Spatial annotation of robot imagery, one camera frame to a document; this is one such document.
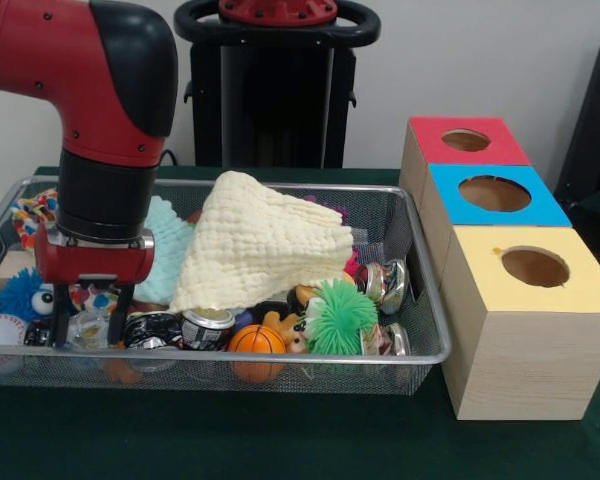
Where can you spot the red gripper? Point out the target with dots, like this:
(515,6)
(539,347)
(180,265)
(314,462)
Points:
(95,265)

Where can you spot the mint waffle cloth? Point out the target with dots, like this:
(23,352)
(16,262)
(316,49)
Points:
(170,250)

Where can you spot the red robot arm base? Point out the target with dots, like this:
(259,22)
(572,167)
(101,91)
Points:
(280,12)

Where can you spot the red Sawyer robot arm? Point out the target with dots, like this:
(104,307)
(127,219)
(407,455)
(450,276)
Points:
(105,75)

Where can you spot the shallow mesh bin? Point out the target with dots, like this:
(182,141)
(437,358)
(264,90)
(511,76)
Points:
(330,375)

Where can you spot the wooden box with three holes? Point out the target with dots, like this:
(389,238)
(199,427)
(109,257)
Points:
(530,360)

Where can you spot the crushed black and white can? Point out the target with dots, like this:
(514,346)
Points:
(150,330)

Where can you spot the blue spiky ball with eyes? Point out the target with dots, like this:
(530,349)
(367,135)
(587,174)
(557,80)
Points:
(15,295)

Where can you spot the white toy baseball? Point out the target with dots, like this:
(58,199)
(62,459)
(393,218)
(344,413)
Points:
(0,330)

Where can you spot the plain wooden block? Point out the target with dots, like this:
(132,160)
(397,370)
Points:
(12,262)

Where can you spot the multicolour patterned fabric bow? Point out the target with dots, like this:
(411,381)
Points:
(30,210)

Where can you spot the orange toy basketball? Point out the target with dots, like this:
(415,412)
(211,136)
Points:
(256,340)

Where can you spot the cream waffle cloth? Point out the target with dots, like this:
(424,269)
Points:
(250,245)

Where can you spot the orange plush toy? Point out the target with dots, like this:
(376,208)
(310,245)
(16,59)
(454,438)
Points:
(280,320)

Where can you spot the dark green tablecloth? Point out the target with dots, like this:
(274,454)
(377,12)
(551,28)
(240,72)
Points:
(280,440)

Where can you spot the green spiky ball toy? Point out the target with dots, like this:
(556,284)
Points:
(342,317)

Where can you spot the black upright panel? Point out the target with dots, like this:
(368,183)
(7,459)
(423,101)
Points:
(595,125)

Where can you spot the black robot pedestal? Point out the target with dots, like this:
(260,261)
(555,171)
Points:
(280,100)

